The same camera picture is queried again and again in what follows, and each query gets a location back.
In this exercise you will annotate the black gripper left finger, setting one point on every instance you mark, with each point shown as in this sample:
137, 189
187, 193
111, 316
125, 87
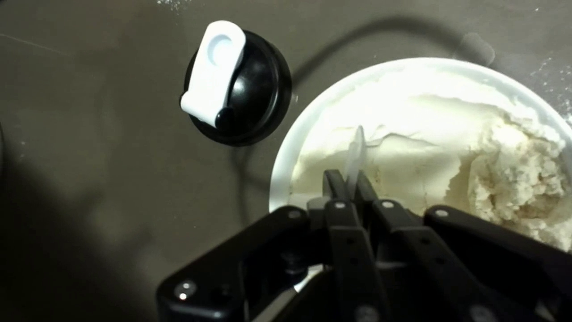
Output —
345, 257

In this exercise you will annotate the clear plastic scoop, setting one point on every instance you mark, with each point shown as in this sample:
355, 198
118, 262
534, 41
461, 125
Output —
355, 155

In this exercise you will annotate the black lid with white cap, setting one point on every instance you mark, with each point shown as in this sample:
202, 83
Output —
255, 91

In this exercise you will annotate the white bowl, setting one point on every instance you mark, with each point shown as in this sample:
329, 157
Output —
309, 137

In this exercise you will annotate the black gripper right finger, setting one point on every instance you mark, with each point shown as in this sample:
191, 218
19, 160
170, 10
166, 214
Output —
475, 262

